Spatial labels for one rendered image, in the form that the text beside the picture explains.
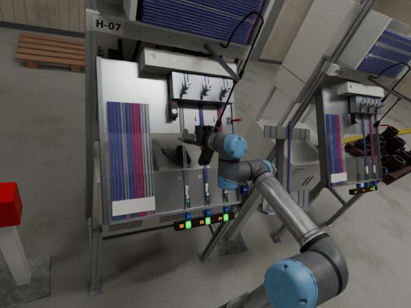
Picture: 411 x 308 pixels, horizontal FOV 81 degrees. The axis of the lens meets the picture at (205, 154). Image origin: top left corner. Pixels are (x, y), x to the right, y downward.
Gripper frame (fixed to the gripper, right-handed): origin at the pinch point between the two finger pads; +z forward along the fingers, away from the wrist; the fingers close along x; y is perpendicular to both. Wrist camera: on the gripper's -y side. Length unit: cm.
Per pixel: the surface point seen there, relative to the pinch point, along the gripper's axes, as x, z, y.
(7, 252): 76, 31, -55
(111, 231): 28, 59, -69
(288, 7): -405, 358, 260
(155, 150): 2.9, 46.9, -12.9
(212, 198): -14.3, 3.1, -31.2
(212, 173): -15.3, 6.3, -19.0
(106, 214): 37.1, 1.9, -30.9
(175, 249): -15, 52, -88
